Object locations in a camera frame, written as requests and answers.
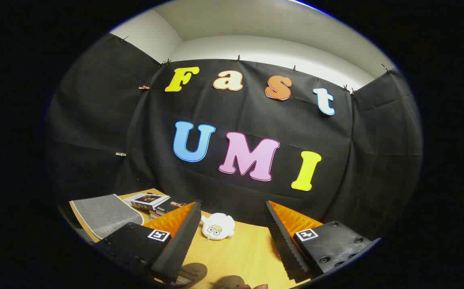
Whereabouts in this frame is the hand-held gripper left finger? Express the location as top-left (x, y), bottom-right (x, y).
top-left (93, 200), bottom-right (203, 284)

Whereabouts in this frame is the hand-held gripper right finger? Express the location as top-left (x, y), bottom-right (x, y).
top-left (264, 200), bottom-right (381, 283)

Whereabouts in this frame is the brown fuzzy shoe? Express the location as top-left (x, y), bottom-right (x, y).
top-left (172, 263), bottom-right (209, 288)
top-left (211, 275), bottom-right (253, 289)

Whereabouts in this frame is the grey fabric storage box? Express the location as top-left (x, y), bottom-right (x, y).
top-left (69, 194), bottom-right (145, 243)

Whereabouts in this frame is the white plush toy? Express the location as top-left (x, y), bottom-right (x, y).
top-left (201, 213), bottom-right (236, 242)

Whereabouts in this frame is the white cover book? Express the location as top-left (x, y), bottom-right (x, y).
top-left (124, 193), bottom-right (171, 212)

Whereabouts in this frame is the black backdrop cloth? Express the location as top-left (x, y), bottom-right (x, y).
top-left (44, 33), bottom-right (423, 241)

